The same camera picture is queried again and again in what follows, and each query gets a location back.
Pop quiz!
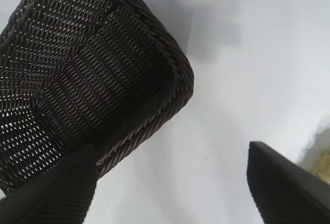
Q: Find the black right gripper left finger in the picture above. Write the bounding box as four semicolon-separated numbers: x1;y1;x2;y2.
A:
0;143;98;224

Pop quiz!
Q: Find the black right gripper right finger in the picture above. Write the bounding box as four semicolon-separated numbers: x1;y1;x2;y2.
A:
246;141;330;224

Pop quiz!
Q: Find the long striped bread loaf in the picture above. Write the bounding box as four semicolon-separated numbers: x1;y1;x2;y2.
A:
299;120;330;181

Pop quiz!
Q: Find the dark brown wicker basket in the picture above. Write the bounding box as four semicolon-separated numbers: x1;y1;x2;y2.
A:
0;0;194;196

